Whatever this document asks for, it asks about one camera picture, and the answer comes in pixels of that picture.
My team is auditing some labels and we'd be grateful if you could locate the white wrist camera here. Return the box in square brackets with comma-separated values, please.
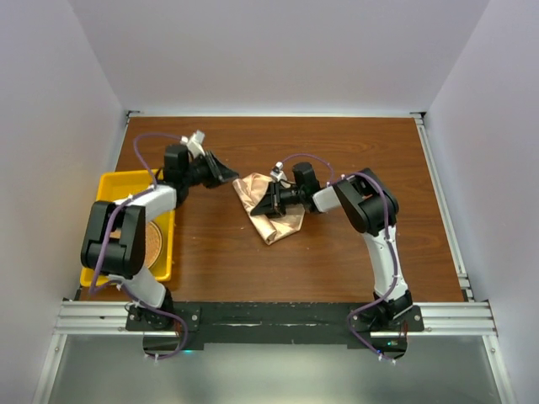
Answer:
[180, 130, 205, 159]
[270, 162, 287, 183]

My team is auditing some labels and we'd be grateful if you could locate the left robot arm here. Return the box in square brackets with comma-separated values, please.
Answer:
[80, 143, 239, 330]

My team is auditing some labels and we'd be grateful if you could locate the yellow plastic tray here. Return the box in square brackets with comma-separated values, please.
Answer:
[96, 170, 175, 282]

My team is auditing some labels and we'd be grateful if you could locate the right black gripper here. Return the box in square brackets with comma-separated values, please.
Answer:
[252, 180, 305, 219]

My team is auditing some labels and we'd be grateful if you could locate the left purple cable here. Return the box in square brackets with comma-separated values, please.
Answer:
[88, 132, 190, 363]

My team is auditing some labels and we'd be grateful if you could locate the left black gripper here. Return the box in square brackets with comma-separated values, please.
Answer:
[183, 150, 239, 189]

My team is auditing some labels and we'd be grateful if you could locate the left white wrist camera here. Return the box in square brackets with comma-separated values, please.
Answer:
[180, 130, 205, 159]

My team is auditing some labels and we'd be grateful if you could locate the aluminium table frame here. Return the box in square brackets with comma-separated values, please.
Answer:
[35, 116, 505, 403]

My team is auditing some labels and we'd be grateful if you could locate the peach cloth napkin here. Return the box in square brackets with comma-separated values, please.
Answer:
[232, 173, 306, 245]

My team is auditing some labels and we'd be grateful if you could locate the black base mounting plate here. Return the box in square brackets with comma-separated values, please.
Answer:
[125, 302, 424, 354]

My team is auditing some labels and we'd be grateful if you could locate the round woven coaster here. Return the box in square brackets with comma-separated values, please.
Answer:
[145, 221, 163, 268]

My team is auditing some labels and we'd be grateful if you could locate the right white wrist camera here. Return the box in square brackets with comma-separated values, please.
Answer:
[270, 162, 287, 183]

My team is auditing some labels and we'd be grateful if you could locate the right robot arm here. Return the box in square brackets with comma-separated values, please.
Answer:
[250, 162, 413, 331]

